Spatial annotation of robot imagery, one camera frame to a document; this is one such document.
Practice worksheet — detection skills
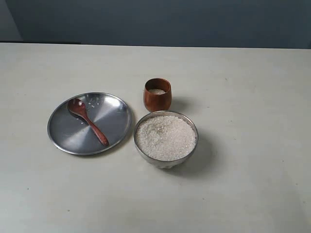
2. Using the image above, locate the round steel plate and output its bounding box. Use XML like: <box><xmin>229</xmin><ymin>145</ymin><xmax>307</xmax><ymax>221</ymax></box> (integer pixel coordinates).
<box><xmin>47</xmin><ymin>92</ymin><xmax>132</xmax><ymax>156</ymax></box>

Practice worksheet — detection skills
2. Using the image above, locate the steel bowl of rice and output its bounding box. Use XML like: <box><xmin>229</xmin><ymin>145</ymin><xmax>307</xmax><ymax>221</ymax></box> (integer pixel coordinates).
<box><xmin>134</xmin><ymin>111</ymin><xmax>199</xmax><ymax>169</ymax></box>

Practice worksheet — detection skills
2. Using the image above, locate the dark red wooden spoon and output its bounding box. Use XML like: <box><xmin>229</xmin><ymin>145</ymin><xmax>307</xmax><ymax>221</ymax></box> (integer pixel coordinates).
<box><xmin>67</xmin><ymin>98</ymin><xmax>109</xmax><ymax>146</ymax></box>

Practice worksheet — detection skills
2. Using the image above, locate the brown wooden cup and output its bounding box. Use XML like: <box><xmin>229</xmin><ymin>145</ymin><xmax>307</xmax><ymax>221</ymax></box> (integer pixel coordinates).
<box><xmin>143</xmin><ymin>78</ymin><xmax>172</xmax><ymax>112</ymax></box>

